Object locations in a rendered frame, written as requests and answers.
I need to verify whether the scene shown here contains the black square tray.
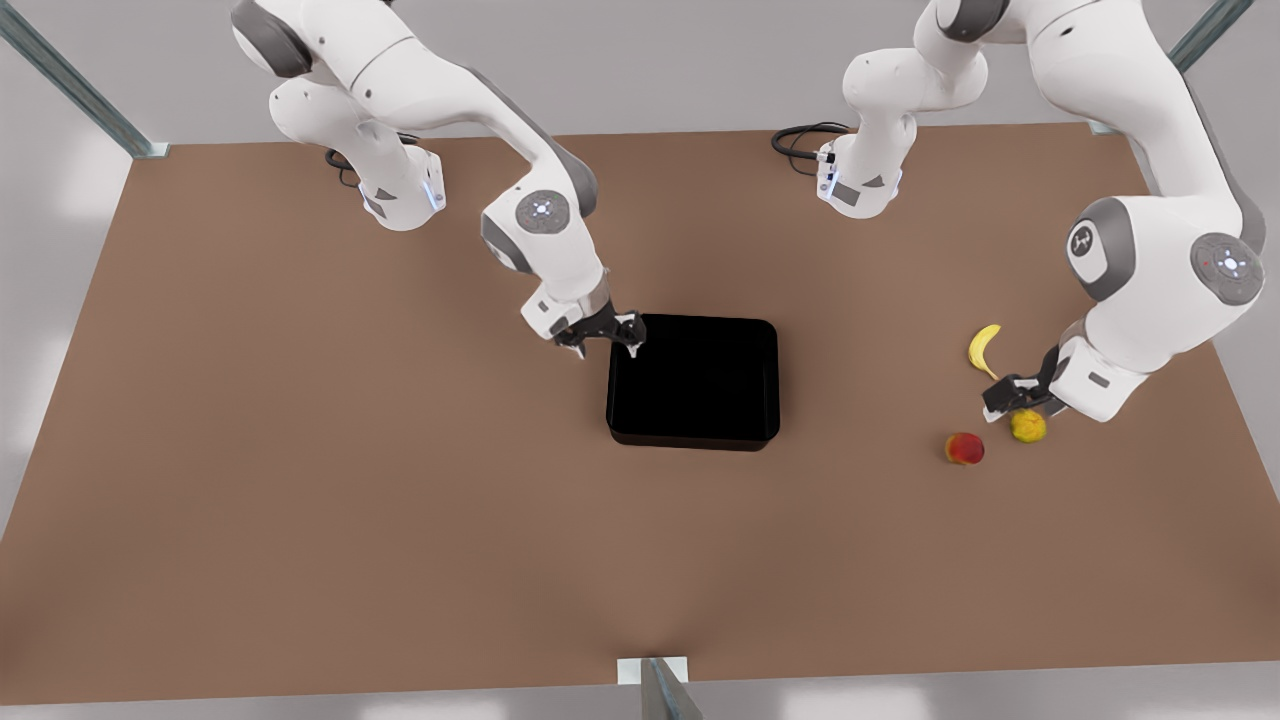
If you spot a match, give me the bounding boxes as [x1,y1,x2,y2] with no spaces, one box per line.
[606,313,781,452]

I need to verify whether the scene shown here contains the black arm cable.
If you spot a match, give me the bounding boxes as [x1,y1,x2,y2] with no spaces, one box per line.
[324,132,423,189]
[771,122,853,179]

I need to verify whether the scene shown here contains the yellow banana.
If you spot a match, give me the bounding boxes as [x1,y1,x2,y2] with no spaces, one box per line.
[967,323,1003,381]

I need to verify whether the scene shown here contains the silver frame post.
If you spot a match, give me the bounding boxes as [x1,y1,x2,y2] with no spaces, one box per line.
[617,656,705,720]
[1088,0,1257,136]
[0,0,171,160]

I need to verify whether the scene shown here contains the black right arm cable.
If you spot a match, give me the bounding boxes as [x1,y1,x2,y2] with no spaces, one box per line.
[324,132,423,189]

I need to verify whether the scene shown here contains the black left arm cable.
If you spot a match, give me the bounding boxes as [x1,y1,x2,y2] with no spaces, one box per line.
[771,122,853,179]

